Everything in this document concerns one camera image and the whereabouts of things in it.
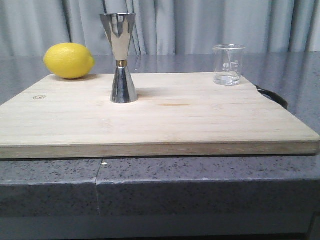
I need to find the wooden cutting board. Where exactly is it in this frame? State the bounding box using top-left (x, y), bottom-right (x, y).
top-left (0, 73), bottom-right (320, 159)

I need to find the black cutting board handle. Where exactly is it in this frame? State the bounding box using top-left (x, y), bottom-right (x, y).
top-left (255, 84), bottom-right (288, 110)

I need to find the clear glass beaker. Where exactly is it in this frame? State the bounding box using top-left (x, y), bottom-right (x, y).
top-left (213, 44), bottom-right (246, 86)

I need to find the grey curtain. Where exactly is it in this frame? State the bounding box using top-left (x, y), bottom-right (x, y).
top-left (0, 0), bottom-right (320, 57)

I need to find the yellow lemon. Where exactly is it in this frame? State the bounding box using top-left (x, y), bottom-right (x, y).
top-left (43, 42), bottom-right (95, 79)

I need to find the steel double jigger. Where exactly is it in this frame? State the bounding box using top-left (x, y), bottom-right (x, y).
top-left (100, 13), bottom-right (138, 104)

